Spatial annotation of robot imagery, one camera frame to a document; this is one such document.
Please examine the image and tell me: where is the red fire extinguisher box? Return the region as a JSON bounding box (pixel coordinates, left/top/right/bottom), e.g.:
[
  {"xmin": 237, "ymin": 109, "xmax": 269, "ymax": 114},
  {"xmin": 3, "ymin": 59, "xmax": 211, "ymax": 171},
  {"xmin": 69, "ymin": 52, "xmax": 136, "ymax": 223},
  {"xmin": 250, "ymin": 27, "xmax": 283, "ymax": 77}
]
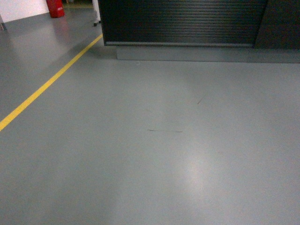
[{"xmin": 46, "ymin": 0, "xmax": 65, "ymax": 18}]

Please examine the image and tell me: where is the white cart with caster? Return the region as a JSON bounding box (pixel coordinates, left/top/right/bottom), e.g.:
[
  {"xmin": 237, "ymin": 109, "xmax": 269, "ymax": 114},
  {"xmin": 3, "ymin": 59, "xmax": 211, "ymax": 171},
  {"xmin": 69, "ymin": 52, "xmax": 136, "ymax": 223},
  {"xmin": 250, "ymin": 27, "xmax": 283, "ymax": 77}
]
[{"xmin": 92, "ymin": 0, "xmax": 101, "ymax": 27}]

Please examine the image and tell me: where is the black checkout counter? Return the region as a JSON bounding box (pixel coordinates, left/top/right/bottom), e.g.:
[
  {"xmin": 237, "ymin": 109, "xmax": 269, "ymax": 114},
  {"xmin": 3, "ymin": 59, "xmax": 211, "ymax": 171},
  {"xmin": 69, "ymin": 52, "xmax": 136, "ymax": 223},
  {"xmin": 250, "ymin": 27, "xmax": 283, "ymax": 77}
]
[{"xmin": 99, "ymin": 0, "xmax": 300, "ymax": 63}]

